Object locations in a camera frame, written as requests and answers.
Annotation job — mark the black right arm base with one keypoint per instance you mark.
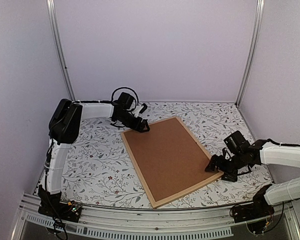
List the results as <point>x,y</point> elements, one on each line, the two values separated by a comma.
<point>257,209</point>

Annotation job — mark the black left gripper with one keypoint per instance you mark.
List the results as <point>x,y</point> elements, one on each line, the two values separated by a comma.
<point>138,128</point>

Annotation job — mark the brown backing board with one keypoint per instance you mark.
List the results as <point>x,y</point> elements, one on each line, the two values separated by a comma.
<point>169,160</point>

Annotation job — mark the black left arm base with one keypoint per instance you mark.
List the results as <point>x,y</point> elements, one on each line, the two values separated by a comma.
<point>52,206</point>

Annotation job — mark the light wooden picture frame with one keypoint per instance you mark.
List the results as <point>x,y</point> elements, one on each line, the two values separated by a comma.
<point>149,185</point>

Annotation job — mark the aluminium corner post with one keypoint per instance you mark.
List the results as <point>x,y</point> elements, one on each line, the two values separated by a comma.
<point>252,50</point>
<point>59,48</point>

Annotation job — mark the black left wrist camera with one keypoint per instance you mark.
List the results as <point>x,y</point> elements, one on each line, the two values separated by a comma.
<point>126,98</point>

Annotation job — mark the left aluminium corner post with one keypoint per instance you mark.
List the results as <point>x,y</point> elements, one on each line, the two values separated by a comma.
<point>59,48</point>

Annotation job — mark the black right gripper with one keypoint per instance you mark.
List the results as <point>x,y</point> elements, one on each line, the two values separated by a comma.
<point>231,177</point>

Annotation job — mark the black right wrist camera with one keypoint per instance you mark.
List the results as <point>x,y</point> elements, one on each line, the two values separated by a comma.
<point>236,143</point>

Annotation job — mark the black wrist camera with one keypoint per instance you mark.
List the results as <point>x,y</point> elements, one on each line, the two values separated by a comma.
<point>236,143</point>
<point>126,98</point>

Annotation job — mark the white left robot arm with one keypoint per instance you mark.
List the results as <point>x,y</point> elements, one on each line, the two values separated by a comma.
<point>64,128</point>

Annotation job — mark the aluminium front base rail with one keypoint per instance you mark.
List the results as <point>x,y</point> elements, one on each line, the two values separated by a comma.
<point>103,223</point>

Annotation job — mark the right aluminium corner post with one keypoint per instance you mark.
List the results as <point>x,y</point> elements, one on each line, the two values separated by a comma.
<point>252,50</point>

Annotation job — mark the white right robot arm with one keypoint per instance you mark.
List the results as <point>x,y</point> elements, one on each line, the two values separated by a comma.
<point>261,152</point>

